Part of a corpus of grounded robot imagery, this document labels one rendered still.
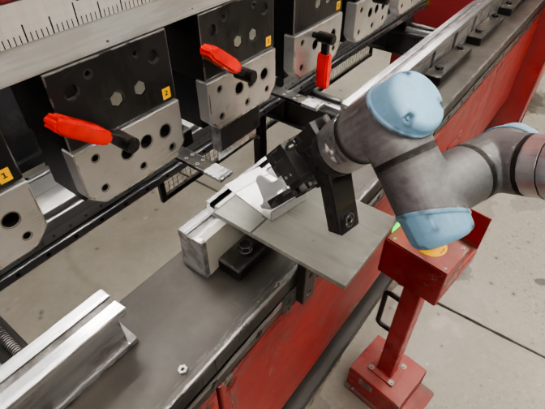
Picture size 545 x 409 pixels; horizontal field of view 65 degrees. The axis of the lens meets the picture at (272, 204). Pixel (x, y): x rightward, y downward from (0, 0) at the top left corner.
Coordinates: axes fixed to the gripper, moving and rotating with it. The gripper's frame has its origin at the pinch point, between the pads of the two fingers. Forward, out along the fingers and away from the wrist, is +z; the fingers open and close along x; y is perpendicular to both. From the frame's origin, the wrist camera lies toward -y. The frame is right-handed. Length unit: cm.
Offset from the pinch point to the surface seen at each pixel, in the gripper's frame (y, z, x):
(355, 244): -12.4, -9.0, -2.4
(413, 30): 30, 46, -125
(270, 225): -2.7, -0.9, 4.8
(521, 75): -13, 64, -213
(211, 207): 5.3, 7.0, 9.0
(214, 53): 18.9, -23.2, 11.4
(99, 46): 22.6, -24.6, 23.7
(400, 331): -52, 38, -35
